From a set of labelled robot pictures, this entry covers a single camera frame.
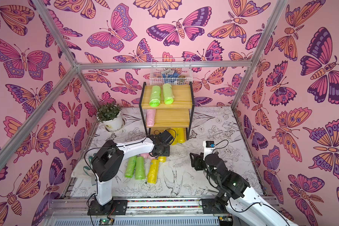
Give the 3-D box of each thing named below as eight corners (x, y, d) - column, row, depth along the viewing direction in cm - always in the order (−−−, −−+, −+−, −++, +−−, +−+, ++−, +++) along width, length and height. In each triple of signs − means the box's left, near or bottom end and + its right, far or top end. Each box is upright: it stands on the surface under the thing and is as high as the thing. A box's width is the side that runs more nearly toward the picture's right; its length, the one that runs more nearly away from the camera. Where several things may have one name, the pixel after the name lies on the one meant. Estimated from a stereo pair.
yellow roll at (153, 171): (148, 183, 84) (147, 181, 80) (150, 161, 92) (149, 158, 89) (158, 183, 83) (157, 181, 80) (159, 161, 92) (158, 158, 89)
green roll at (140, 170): (136, 180, 84) (135, 179, 82) (136, 158, 93) (135, 156, 91) (145, 178, 85) (144, 177, 83) (144, 157, 94) (143, 155, 91)
